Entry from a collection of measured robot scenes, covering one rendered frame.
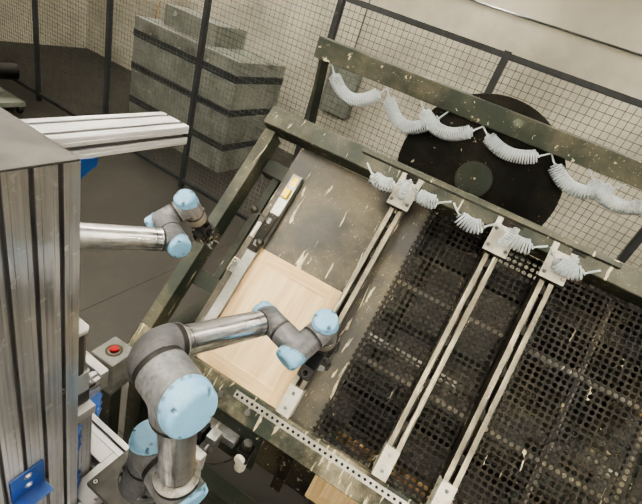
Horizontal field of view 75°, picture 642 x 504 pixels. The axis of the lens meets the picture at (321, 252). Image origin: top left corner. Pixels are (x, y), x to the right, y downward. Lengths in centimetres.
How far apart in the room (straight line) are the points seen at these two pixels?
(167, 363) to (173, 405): 9
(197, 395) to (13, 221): 43
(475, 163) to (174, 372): 173
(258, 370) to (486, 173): 142
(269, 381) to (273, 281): 44
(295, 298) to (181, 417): 109
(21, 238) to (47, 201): 7
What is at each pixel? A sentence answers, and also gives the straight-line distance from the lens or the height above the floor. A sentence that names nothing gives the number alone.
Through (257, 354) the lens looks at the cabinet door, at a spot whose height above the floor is 100.
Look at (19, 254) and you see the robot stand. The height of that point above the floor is 188.
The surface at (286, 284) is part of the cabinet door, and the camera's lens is 189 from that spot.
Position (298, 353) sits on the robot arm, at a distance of 115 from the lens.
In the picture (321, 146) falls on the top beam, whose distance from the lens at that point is 200.
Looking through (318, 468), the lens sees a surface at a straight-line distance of 185.
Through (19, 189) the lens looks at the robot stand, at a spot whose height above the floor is 199.
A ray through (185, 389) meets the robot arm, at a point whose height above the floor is 168.
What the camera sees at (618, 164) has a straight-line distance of 221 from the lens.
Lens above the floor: 236
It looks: 30 degrees down
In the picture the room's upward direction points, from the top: 20 degrees clockwise
